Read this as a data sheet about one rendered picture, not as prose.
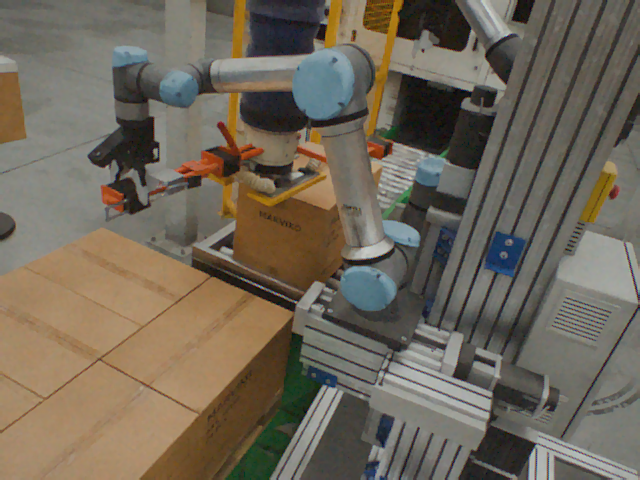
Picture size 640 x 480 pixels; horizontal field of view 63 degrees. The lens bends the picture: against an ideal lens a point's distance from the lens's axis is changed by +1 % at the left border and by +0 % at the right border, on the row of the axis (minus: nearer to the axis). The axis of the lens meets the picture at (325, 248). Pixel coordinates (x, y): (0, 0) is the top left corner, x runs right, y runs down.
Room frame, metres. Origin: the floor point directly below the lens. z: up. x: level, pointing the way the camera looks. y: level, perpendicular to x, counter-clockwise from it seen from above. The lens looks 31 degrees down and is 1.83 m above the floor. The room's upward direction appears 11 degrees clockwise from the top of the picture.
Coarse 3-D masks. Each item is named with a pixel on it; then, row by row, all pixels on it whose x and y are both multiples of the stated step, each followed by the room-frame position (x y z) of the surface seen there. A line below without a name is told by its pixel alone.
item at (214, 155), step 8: (208, 152) 1.45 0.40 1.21; (216, 152) 1.48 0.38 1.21; (224, 152) 1.50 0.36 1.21; (232, 152) 1.49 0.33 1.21; (208, 160) 1.44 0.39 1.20; (216, 160) 1.42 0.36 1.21; (224, 160) 1.44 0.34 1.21; (232, 160) 1.44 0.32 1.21; (240, 160) 1.47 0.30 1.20; (224, 168) 1.42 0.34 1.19; (232, 168) 1.45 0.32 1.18; (240, 168) 1.48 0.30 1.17; (224, 176) 1.42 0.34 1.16
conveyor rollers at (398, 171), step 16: (400, 144) 3.86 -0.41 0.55; (384, 160) 3.49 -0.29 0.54; (400, 160) 3.56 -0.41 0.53; (416, 160) 3.61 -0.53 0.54; (384, 176) 3.22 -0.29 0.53; (400, 176) 3.25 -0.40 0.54; (384, 192) 2.94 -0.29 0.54; (400, 192) 2.99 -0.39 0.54; (384, 208) 2.74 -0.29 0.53; (336, 272) 1.96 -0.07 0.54; (336, 288) 1.86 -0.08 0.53
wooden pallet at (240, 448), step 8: (280, 392) 1.60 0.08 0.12; (272, 400) 1.54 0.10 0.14; (280, 400) 1.61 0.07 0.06; (272, 408) 1.55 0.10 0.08; (264, 416) 1.49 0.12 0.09; (272, 416) 1.56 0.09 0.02; (256, 424) 1.50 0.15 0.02; (264, 424) 1.49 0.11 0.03; (248, 432) 1.45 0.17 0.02; (256, 432) 1.46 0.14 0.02; (240, 440) 1.31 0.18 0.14; (248, 440) 1.41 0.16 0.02; (232, 448) 1.27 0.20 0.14; (240, 448) 1.37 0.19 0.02; (248, 448) 1.38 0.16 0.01; (232, 456) 1.32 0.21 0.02; (240, 456) 1.33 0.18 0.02; (224, 464) 1.28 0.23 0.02; (232, 464) 1.29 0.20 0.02; (216, 472) 1.17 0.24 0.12; (224, 472) 1.25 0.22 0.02
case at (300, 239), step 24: (312, 144) 2.41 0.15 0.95; (240, 192) 1.89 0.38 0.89; (312, 192) 1.88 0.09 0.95; (240, 216) 1.88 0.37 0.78; (264, 216) 1.84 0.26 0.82; (288, 216) 1.81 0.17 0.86; (312, 216) 1.77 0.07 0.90; (336, 216) 1.84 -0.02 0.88; (240, 240) 1.88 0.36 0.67; (264, 240) 1.84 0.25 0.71; (288, 240) 1.80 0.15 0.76; (312, 240) 1.77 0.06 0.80; (336, 240) 1.90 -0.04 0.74; (264, 264) 1.84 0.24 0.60; (288, 264) 1.80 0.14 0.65; (312, 264) 1.76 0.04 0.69; (336, 264) 1.96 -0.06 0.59
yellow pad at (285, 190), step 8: (304, 168) 1.72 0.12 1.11; (304, 176) 1.71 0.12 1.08; (312, 176) 1.72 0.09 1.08; (320, 176) 1.74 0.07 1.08; (280, 184) 1.58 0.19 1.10; (288, 184) 1.62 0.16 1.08; (296, 184) 1.63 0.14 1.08; (304, 184) 1.65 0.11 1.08; (312, 184) 1.69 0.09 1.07; (248, 192) 1.52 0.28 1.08; (256, 192) 1.52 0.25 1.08; (264, 192) 1.52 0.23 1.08; (280, 192) 1.55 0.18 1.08; (288, 192) 1.57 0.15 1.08; (296, 192) 1.60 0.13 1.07; (256, 200) 1.50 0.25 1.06; (264, 200) 1.49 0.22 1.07; (272, 200) 1.49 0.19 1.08; (280, 200) 1.52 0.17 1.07
